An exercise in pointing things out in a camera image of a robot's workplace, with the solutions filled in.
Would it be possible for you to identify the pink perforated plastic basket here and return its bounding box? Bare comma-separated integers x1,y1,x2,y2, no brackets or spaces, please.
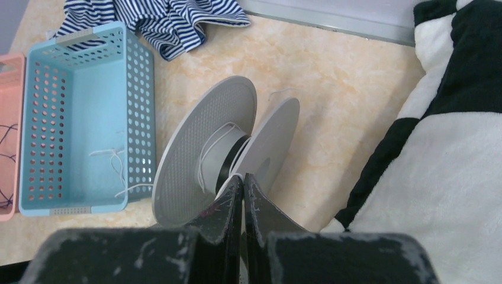
1,52,25,222

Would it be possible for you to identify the black white checkered pillow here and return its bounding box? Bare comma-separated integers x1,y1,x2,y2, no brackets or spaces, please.
324,1,501,283

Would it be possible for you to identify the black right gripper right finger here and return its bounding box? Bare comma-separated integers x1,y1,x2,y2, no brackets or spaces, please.
244,174,439,283

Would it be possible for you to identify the blue white striped cloth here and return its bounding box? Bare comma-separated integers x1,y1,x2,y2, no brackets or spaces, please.
54,0,251,61

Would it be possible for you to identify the blue perforated plastic basket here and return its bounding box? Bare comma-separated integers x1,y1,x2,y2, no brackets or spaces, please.
18,21,156,217

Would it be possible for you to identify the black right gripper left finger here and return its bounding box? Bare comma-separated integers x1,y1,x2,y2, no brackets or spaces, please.
20,176,243,283

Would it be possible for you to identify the grey cable spool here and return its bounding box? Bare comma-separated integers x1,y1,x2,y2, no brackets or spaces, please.
152,76,300,228

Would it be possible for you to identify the black cable in pink basket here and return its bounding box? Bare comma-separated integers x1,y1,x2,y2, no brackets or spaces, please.
0,123,20,208

